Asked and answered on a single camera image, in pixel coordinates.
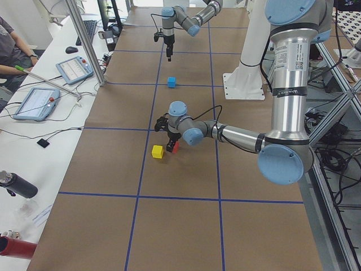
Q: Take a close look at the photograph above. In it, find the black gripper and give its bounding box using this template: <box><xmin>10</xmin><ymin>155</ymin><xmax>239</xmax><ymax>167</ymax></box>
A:
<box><xmin>166</xmin><ymin>131</ymin><xmax>181</xmax><ymax>153</ymax></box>
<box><xmin>164</xmin><ymin>35</ymin><xmax>175</xmax><ymax>62</ymax></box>

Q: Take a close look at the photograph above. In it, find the red block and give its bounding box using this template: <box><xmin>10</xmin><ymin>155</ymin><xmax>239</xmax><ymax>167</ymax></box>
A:
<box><xmin>171</xmin><ymin>141</ymin><xmax>179</xmax><ymax>154</ymax></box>

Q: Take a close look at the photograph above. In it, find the blue block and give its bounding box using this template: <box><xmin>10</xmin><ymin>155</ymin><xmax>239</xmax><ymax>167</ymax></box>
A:
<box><xmin>167</xmin><ymin>77</ymin><xmax>177</xmax><ymax>88</ymax></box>

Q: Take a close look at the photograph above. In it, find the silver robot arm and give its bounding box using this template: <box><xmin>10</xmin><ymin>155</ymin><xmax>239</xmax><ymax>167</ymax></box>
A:
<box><xmin>154</xmin><ymin>0</ymin><xmax>223</xmax><ymax>62</ymax></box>
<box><xmin>155</xmin><ymin>1</ymin><xmax>333</xmax><ymax>185</ymax></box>

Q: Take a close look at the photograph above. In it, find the yellow block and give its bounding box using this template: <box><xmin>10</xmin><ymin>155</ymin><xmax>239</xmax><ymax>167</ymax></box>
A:
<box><xmin>152</xmin><ymin>145</ymin><xmax>164</xmax><ymax>159</ymax></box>

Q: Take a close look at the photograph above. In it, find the black keyboard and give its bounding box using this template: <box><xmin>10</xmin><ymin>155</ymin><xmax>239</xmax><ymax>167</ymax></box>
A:
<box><xmin>83</xmin><ymin>20</ymin><xmax>97</xmax><ymax>44</ymax></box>

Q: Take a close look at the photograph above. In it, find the far teach pendant tablet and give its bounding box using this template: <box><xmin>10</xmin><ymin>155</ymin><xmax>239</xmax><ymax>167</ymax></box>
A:
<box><xmin>55</xmin><ymin>56</ymin><xmax>94</xmax><ymax>85</ymax></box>

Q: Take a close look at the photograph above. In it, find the teach pendant tablet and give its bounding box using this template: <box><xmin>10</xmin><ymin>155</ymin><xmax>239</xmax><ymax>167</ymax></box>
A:
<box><xmin>13</xmin><ymin>87</ymin><xmax>60</xmax><ymax>121</ymax></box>
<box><xmin>55</xmin><ymin>56</ymin><xmax>94</xmax><ymax>85</ymax></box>

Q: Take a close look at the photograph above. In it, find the black computer mouse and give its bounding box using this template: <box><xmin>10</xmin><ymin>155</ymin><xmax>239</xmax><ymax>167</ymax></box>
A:
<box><xmin>65</xmin><ymin>46</ymin><xmax>78</xmax><ymax>54</ymax></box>

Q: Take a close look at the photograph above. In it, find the small black square pad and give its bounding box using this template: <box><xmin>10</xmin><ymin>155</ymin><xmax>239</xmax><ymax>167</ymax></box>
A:
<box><xmin>37</xmin><ymin>138</ymin><xmax>50</xmax><ymax>148</ymax></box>

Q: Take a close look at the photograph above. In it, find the near teach pendant tablet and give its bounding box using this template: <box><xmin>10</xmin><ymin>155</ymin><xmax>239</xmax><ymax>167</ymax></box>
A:
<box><xmin>13</xmin><ymin>87</ymin><xmax>60</xmax><ymax>121</ymax></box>

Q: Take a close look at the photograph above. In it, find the seated person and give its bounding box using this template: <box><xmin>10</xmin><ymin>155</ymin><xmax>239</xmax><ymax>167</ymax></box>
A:
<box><xmin>1</xmin><ymin>18</ymin><xmax>38</xmax><ymax>93</ymax></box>

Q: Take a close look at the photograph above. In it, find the black water bottle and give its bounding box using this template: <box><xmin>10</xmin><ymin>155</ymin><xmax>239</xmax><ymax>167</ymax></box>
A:
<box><xmin>1</xmin><ymin>171</ymin><xmax>38</xmax><ymax>199</ymax></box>

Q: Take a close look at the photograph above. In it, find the red cylinder bottle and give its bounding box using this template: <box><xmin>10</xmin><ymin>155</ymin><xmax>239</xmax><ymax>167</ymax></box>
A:
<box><xmin>1</xmin><ymin>236</ymin><xmax>37</xmax><ymax>260</ymax></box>

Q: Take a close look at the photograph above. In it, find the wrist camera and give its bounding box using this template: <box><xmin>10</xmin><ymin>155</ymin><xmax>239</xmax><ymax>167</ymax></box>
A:
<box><xmin>154</xmin><ymin>113</ymin><xmax>169</xmax><ymax>132</ymax></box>
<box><xmin>153</xmin><ymin>29</ymin><xmax>164</xmax><ymax>42</ymax></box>

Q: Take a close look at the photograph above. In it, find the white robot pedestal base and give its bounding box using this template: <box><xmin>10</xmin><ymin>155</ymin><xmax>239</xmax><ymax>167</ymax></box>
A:
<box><xmin>223</xmin><ymin>0</ymin><xmax>270</xmax><ymax>100</ymax></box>

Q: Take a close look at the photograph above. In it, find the aluminium frame post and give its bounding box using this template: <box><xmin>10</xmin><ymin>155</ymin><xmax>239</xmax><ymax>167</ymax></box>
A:
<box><xmin>65</xmin><ymin>0</ymin><xmax>105</xmax><ymax>86</ymax></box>

